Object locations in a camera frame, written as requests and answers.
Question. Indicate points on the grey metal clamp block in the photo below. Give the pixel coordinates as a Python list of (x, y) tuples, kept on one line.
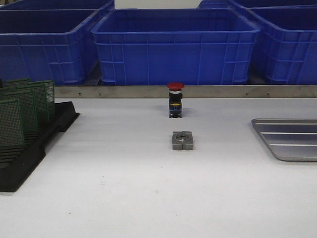
[(182, 140)]

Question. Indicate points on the far left blue crate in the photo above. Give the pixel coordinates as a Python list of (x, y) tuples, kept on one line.
[(99, 5)]

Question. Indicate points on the green circuit board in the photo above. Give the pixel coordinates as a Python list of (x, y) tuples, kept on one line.
[(11, 130), (17, 82), (27, 109), (49, 86), (41, 101), (3, 90)]

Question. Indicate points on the far right blue crate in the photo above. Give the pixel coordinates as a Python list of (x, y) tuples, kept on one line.
[(255, 3)]

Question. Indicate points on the metal rail strip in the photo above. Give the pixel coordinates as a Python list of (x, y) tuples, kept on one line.
[(209, 91)]

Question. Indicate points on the silver metal tray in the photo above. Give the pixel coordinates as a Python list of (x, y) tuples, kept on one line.
[(292, 140)]

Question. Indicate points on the black slotted board rack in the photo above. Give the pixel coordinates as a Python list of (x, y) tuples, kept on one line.
[(16, 164)]

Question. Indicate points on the right blue plastic crate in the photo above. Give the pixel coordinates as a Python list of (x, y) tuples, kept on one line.
[(286, 48)]

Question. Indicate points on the blue plastic crate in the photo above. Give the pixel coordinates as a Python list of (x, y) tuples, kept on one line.
[(53, 45), (159, 46), (286, 48)]

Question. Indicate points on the left blue plastic crate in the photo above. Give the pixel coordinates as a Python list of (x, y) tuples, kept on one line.
[(53, 45)]

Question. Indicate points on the centre blue plastic crate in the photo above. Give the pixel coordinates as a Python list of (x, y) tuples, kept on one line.
[(159, 46)]

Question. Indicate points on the red emergency stop button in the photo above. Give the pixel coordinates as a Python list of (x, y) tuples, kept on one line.
[(175, 96)]

